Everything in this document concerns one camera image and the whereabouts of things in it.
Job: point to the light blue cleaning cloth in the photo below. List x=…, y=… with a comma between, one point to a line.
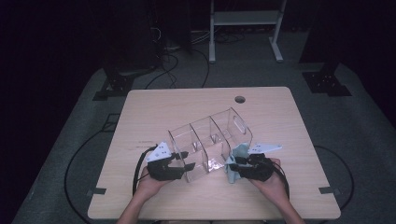
x=233, y=174

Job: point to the person's left hand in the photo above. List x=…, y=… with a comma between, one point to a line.
x=149, y=185

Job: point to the black tape strip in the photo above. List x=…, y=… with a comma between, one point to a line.
x=100, y=191
x=326, y=190

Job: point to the black stand base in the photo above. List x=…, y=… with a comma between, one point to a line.
x=327, y=82
x=115, y=85

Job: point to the white metal stand frame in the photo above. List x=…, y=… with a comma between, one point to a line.
x=246, y=18

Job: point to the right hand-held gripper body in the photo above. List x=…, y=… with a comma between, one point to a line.
x=258, y=168

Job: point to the person's right hand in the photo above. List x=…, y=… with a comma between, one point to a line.
x=275, y=186

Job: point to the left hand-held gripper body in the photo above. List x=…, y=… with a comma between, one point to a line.
x=162, y=169

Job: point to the clear acrylic divider organizer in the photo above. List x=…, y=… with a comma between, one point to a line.
x=211, y=140

